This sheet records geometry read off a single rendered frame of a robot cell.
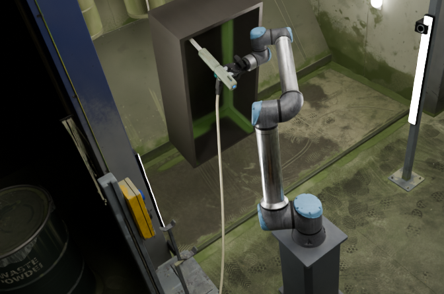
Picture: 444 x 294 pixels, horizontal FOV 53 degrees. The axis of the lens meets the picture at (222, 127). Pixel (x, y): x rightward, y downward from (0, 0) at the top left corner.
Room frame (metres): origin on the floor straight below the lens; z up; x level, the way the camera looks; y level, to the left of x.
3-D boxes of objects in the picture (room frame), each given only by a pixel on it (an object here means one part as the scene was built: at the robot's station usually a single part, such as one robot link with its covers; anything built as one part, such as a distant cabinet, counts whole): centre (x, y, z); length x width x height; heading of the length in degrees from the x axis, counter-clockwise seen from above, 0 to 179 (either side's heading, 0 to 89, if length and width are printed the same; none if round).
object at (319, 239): (1.53, -0.37, 0.69); 0.19 x 0.19 x 0.10
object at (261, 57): (2.28, -0.30, 1.40); 0.12 x 0.09 x 0.10; 121
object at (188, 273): (1.29, 0.31, 0.95); 0.26 x 0.15 x 0.32; 28
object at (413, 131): (2.34, -1.37, 0.82); 0.05 x 0.05 x 1.64; 28
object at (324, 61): (3.50, -0.13, 0.11); 2.70 x 0.02 x 0.13; 118
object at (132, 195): (1.24, 0.40, 1.42); 0.12 x 0.06 x 0.26; 28
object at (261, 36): (2.28, -0.31, 1.51); 0.12 x 0.09 x 0.12; 82
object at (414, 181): (2.34, -1.37, 0.01); 0.20 x 0.20 x 0.01; 28
